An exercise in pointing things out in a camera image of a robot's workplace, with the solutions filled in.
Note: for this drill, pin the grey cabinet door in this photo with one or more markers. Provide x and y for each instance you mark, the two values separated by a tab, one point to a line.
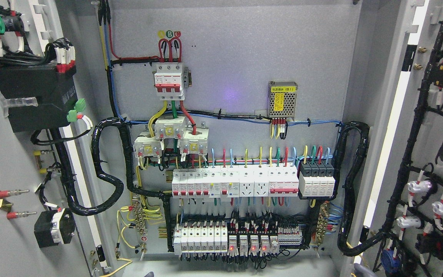
20	255
393	196

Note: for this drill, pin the white current transformers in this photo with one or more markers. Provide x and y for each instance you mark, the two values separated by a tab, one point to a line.
169	132

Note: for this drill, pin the perforated metal power supply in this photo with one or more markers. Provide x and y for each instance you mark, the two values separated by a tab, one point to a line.
281	99

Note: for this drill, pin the white red main breaker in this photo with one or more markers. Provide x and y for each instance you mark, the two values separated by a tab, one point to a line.
172	80

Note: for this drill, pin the white lower breaker row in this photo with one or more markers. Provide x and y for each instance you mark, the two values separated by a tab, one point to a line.
198	238

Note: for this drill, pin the black white surge protector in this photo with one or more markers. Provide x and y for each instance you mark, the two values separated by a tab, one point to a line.
316	181

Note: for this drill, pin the relay and terminal row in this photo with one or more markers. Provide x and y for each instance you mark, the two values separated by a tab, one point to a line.
252	238

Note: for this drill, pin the black meter rear housing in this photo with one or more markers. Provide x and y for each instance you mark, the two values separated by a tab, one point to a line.
54	94

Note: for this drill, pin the yellow terminal connector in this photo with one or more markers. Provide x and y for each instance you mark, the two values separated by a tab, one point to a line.
45	165

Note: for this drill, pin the red terminal connector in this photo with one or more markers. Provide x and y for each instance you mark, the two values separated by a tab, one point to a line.
6	206

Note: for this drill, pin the white din rail socket breakers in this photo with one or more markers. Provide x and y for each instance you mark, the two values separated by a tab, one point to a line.
235	181

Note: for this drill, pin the white rotary selector switch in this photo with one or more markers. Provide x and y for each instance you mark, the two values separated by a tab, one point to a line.
54	227

